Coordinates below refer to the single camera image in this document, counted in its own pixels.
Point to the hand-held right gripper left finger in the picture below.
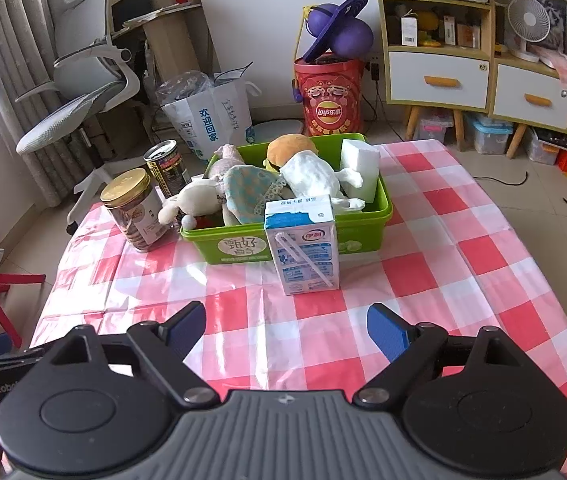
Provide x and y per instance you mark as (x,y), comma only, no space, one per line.
(188,330)

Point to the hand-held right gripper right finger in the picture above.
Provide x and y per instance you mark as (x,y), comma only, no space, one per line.
(386,332)

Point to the green plastic basket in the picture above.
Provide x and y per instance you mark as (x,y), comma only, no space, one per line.
(363,240)

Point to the white bunny plush toy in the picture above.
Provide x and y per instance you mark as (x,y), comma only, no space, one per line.
(193,197)

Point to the blue patterned cloth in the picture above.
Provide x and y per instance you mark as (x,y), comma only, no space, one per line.
(248,190)

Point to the white sponge block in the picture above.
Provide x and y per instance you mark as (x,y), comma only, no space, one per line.
(363,165)

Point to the white cloth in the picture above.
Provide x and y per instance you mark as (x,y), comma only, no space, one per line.
(308,175)

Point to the pale pink plush toy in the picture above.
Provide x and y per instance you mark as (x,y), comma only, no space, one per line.
(226,157)

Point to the burger plush toy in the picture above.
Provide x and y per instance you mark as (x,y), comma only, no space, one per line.
(288,147)

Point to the red stool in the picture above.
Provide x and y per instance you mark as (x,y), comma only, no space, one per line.
(13,278)

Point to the red checked tablecloth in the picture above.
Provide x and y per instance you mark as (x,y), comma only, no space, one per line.
(463,285)

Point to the blue and white milk carton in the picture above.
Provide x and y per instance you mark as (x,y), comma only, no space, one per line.
(303,260)

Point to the gold lid cookie jar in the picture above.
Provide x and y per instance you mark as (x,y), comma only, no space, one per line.
(138,220)

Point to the metal tin can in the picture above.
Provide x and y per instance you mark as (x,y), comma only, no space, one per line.
(168,170)

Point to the pink lid storage box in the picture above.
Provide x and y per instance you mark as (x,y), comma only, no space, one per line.
(436,127)

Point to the white paper bag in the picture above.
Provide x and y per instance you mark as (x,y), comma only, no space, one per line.
(213,115)

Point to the blue lid storage box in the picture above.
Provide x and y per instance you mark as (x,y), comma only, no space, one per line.
(488,137)

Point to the red printed bucket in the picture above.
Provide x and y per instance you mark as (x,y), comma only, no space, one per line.
(328,110)

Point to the white office chair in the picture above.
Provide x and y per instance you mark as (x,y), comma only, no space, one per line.
(58,125)

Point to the clear storage box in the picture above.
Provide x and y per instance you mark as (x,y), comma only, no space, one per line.
(543,150)

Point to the clear plastic bag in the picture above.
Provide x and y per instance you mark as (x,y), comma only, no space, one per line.
(183,85)

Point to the tall wooden shelf cabinet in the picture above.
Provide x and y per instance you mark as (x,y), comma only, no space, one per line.
(413,75)

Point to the black power adapter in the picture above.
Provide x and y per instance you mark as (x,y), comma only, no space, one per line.
(375,71)

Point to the low wooden drawer cabinet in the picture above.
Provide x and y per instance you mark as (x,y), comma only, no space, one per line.
(513,95)

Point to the wooden desk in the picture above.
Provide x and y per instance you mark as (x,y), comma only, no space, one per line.
(173,40)

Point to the purple jump ball toy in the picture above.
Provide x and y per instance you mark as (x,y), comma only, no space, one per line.
(348,35)

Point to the white barcode box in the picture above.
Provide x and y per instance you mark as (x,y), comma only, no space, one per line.
(408,31)

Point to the orange box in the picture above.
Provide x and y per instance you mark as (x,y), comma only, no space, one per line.
(468,35)

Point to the yellow toy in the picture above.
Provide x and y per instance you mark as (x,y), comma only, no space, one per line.
(428,25)

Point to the grey curtain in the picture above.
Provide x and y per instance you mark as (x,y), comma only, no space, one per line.
(18,35)

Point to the black monitor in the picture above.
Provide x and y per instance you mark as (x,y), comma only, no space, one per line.
(131,7)

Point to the white desk fan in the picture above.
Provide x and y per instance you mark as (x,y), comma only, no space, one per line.
(528,17)

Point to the dark framed picture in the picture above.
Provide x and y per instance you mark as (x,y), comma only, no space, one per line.
(558,20)

